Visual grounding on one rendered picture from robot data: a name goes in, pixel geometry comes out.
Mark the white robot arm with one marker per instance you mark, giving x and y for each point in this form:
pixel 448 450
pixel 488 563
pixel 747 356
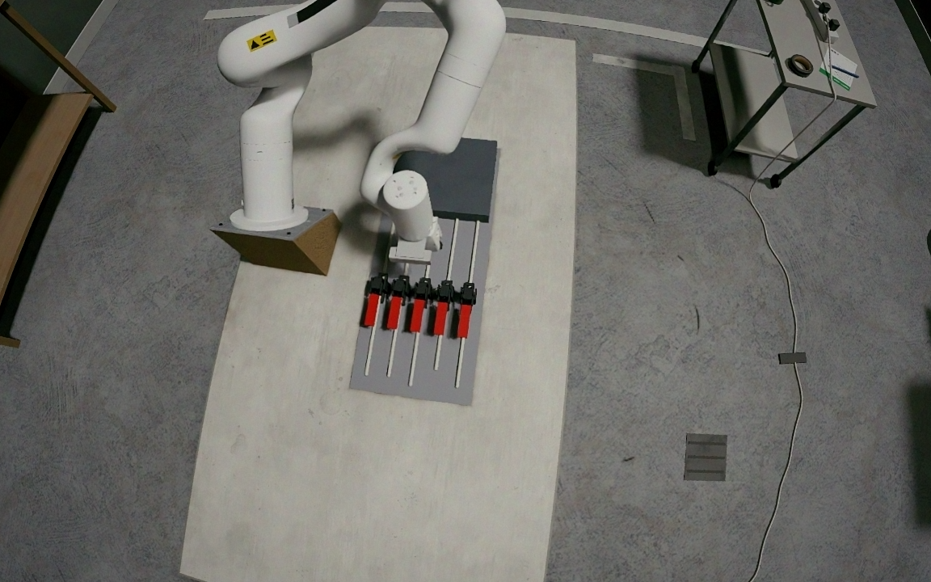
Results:
pixel 274 52

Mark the black plastic clamp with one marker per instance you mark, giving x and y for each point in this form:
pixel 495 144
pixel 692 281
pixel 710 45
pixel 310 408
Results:
pixel 421 290
pixel 377 284
pixel 399 287
pixel 444 291
pixel 467 296

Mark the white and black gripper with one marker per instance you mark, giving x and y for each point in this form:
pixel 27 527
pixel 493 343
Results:
pixel 433 242

